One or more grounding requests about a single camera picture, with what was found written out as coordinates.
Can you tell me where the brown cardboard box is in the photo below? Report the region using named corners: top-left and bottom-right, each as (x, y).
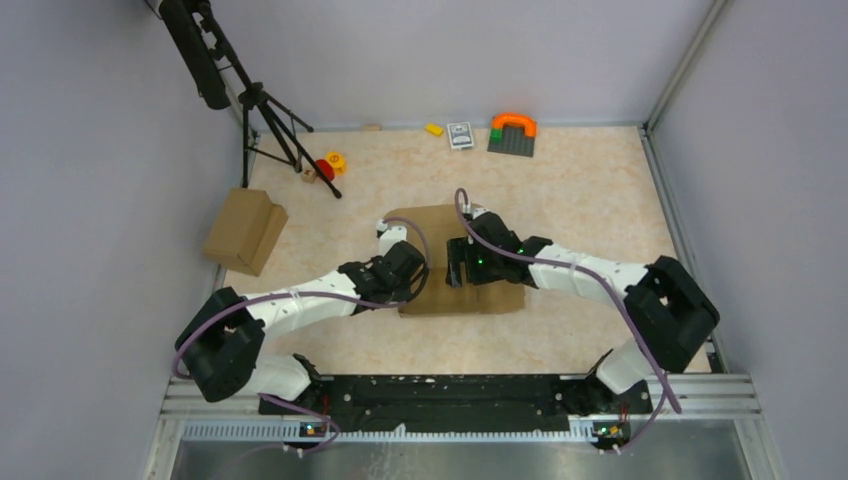
top-left (202, 188), bottom-right (289, 276)
top-left (384, 204), bottom-right (525, 318)

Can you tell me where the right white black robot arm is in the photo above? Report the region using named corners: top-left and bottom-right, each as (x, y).
top-left (457, 207), bottom-right (720, 412)

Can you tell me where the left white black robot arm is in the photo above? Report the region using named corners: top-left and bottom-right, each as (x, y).
top-left (174, 241), bottom-right (427, 414)

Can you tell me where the playing card deck box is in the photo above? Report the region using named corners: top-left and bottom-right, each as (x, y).
top-left (446, 122), bottom-right (475, 151)

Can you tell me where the folded brown cardboard box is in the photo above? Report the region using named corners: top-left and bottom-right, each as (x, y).
top-left (202, 188), bottom-right (289, 276)

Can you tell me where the grey building baseplate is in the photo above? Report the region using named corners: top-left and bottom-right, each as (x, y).
top-left (487, 127), bottom-right (535, 158)

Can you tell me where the yellow small block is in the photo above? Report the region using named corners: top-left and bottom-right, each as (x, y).
top-left (425, 123), bottom-right (444, 137)

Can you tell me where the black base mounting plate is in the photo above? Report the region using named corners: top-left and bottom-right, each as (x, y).
top-left (294, 374), bottom-right (653, 433)

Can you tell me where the red round toy disc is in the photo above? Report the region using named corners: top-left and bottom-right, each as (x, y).
top-left (315, 159), bottom-right (336, 182)

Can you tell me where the yellow round toy disc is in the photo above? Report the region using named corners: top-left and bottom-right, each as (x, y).
top-left (325, 151), bottom-right (347, 175)

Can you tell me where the small wooden cube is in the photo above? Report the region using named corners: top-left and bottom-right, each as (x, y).
top-left (300, 170), bottom-right (317, 183)

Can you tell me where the orange arch block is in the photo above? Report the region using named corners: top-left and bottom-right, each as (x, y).
top-left (490, 112), bottom-right (537, 138)

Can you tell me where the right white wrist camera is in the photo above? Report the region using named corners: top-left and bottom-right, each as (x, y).
top-left (460, 205), bottom-right (488, 221)

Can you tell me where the aluminium frame rail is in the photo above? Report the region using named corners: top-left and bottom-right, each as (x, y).
top-left (144, 373), bottom-right (783, 479)

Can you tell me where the black camera tripod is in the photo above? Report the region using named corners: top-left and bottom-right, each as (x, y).
top-left (148, 0), bottom-right (343, 199)

